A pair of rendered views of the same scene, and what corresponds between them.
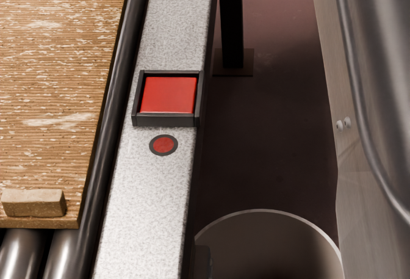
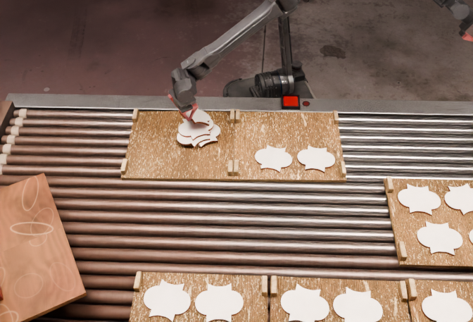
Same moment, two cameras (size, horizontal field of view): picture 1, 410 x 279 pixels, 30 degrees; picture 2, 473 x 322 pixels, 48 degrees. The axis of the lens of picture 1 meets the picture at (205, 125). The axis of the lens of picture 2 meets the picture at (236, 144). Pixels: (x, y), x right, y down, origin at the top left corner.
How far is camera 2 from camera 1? 210 cm
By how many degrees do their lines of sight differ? 60
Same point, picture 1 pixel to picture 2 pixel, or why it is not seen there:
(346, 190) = not seen: outside the picture
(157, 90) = (288, 103)
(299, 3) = not seen: hidden behind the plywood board
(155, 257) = (341, 103)
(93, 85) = (290, 114)
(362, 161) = not seen: outside the picture
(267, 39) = not seen: hidden behind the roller
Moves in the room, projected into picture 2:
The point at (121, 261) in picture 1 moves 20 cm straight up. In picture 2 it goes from (342, 108) to (349, 70)
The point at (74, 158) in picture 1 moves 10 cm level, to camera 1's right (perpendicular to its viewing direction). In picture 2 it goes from (317, 115) to (312, 98)
